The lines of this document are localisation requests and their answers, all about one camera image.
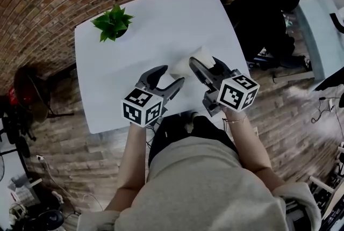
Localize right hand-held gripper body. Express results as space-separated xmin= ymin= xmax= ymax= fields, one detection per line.
xmin=201 ymin=69 xmax=261 ymax=118

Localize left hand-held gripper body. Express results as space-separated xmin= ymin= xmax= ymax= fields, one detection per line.
xmin=121 ymin=81 xmax=169 ymax=128

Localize person's right forearm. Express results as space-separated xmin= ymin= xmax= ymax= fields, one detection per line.
xmin=222 ymin=108 xmax=286 ymax=193

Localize person's left forearm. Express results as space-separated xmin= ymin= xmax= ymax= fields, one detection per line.
xmin=103 ymin=124 xmax=152 ymax=212

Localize person's shoes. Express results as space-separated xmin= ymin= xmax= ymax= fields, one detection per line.
xmin=184 ymin=111 xmax=200 ymax=133

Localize person's black trousers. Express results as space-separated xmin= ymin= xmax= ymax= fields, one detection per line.
xmin=147 ymin=113 xmax=239 ymax=169

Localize white table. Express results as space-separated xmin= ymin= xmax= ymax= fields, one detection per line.
xmin=74 ymin=0 xmax=252 ymax=135

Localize green potted plant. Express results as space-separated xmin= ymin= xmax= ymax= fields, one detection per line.
xmin=90 ymin=4 xmax=135 ymax=43

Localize black office chair with headrest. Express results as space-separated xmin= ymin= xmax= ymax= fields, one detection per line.
xmin=225 ymin=0 xmax=313 ymax=71

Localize light grey table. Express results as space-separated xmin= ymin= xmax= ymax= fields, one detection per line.
xmin=293 ymin=0 xmax=344 ymax=91

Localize person in white clothing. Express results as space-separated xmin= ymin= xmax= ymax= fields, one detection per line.
xmin=77 ymin=135 xmax=323 ymax=231

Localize brown wicker chair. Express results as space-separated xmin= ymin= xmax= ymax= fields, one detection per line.
xmin=14 ymin=64 xmax=75 ymax=124

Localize flat black device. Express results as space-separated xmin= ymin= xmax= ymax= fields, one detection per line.
xmin=328 ymin=12 xmax=344 ymax=35

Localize red box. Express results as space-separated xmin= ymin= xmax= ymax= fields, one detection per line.
xmin=6 ymin=85 xmax=25 ymax=105

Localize thin wrist bracelet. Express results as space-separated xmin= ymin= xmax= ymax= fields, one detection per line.
xmin=222 ymin=115 xmax=248 ymax=125

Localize white cable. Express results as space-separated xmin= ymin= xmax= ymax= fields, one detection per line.
xmin=40 ymin=158 xmax=104 ymax=212

